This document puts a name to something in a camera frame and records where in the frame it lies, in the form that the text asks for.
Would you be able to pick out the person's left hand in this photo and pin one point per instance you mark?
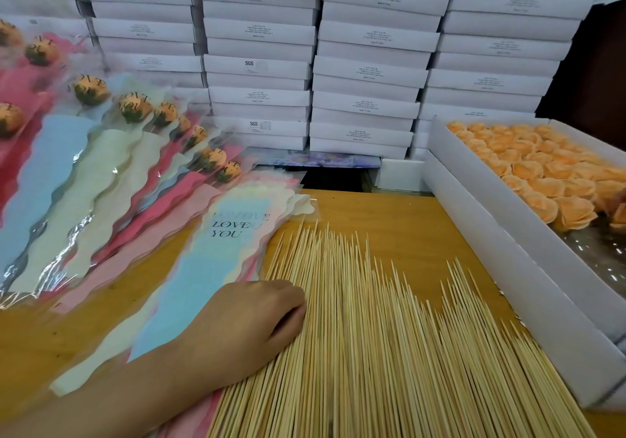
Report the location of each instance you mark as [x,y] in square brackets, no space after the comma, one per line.
[239,330]

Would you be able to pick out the person's left fingers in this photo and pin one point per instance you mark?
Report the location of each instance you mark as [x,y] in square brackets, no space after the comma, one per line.
[298,308]

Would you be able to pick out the person's left forearm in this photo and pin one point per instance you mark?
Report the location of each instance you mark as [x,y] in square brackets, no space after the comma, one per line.
[122,398]

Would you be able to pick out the stack of pastel wrapping sleeves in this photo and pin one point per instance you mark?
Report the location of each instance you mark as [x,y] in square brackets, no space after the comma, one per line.
[220,256]

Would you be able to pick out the pile of bamboo skewers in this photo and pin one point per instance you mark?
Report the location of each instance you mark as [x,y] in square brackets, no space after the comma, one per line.
[391,354]

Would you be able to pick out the purple floral printed box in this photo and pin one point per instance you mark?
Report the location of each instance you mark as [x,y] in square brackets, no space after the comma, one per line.
[318,160]

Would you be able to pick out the small white box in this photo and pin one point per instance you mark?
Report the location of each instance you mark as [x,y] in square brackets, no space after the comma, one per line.
[403,174]

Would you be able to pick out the white cardboard box lid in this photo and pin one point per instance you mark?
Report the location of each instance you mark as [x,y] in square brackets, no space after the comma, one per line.
[494,276]

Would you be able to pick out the row of wrapped single roses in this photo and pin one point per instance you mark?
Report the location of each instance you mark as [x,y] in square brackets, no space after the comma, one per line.
[83,178]

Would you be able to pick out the stacks of white flat boxes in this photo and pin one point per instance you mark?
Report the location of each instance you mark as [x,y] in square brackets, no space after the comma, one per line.
[362,56]

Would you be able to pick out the open white cardboard box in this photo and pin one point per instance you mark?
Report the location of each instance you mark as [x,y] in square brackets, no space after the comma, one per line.
[562,276]

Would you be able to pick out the group of orange soap roses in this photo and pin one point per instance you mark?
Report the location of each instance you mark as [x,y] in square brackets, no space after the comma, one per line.
[538,168]

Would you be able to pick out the clear plastic film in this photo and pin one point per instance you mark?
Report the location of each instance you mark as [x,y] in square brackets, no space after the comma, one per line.
[599,256]

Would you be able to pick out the dark brown wooden furniture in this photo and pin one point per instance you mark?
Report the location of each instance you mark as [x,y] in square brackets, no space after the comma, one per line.
[587,66]

